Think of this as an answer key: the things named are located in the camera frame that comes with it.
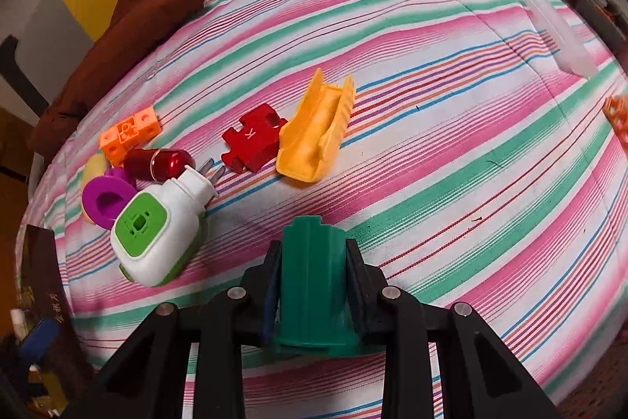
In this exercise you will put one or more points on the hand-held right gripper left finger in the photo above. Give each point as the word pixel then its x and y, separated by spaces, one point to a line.
pixel 270 296

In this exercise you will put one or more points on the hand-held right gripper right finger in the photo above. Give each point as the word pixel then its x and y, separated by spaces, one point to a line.
pixel 356 294

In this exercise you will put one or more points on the green ribbed plastic piece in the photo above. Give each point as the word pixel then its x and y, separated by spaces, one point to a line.
pixel 314 291

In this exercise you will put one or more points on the yellow toy slide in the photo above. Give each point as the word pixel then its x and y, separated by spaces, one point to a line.
pixel 304 139

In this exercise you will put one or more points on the red capsule toy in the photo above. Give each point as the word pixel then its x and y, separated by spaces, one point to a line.
pixel 162 163

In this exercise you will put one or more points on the purple plastic toy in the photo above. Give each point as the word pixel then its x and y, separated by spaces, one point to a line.
pixel 95 203

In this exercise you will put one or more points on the white green plug-in device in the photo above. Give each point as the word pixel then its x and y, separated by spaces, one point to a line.
pixel 162 227

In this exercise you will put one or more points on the red puzzle piece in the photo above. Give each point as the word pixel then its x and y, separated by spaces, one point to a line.
pixel 250 139

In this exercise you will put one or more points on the striped bed sheet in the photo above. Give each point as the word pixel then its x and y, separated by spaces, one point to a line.
pixel 441 154

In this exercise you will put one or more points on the orange cube block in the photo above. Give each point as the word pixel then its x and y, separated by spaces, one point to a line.
pixel 122 137

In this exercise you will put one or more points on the pale yellow ball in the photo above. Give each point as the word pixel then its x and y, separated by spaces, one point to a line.
pixel 94 168

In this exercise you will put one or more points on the blue plastic object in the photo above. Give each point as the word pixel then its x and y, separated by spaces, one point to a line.
pixel 41 333

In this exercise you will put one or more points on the orange plastic toy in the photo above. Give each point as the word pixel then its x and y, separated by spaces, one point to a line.
pixel 619 112

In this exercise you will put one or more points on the clear plastic lid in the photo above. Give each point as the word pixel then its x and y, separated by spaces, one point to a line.
pixel 554 31

